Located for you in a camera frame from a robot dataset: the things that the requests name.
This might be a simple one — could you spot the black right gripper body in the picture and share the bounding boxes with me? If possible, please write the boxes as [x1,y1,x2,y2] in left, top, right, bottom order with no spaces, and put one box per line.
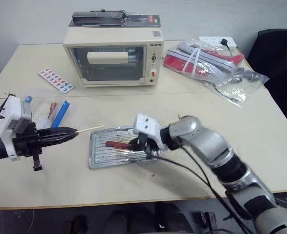
[136,133,159,156]

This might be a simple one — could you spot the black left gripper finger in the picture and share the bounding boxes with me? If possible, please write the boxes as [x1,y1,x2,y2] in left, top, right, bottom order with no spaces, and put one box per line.
[37,126,79,137]
[38,132,78,147]

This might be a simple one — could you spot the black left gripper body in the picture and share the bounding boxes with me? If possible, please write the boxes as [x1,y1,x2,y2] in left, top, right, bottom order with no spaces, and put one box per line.
[11,121,44,172]

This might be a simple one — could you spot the red sausage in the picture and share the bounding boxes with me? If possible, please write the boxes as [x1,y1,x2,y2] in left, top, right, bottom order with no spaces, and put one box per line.
[105,140,132,150]

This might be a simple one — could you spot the thin wooden skewer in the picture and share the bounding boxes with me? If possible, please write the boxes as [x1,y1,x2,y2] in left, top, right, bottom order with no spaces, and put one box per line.
[76,124,105,134]

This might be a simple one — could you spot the ribbed silver metal tray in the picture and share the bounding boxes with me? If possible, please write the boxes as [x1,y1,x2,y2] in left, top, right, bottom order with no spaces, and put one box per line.
[88,125,156,170]

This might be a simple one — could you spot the heart sticker sheet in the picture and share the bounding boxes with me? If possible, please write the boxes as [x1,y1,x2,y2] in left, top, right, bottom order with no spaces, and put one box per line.
[38,68,74,94]

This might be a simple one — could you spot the dark rounded shape under table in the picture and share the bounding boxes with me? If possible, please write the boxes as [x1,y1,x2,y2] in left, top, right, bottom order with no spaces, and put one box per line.
[108,209,130,234]
[154,201,191,234]

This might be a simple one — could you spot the cream toaster oven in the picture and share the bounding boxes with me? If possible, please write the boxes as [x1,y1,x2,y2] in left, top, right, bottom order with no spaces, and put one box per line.
[62,25,165,88]

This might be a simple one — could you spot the clear bag of red-white items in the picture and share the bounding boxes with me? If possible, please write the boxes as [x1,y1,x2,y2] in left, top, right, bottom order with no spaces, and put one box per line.
[163,37,271,110]

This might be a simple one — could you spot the white power strip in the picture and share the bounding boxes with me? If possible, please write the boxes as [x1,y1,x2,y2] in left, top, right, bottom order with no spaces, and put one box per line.
[198,36,238,50]

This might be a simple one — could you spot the black packaged tool on card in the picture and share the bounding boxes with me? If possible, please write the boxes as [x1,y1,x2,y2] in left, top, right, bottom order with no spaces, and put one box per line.
[68,9,162,28]

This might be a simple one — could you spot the black office chair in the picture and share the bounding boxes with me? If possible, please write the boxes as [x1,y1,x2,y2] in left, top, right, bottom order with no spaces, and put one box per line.
[246,28,287,104]

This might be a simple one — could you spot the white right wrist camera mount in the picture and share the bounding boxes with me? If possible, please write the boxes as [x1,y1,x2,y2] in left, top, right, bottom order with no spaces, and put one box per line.
[133,113,169,150]

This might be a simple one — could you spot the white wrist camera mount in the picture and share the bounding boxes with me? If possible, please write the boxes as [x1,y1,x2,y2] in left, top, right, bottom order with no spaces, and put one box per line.
[0,94,34,162]
[133,113,169,150]

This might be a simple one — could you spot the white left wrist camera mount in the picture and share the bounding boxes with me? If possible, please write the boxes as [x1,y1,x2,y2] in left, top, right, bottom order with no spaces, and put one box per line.
[0,94,34,162]

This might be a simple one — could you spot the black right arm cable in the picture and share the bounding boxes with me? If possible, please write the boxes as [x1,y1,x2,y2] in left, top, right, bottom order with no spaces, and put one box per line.
[152,145,252,234]

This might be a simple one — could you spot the black plug with cable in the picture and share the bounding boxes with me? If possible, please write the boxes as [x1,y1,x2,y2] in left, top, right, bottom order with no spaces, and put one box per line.
[219,38,233,57]

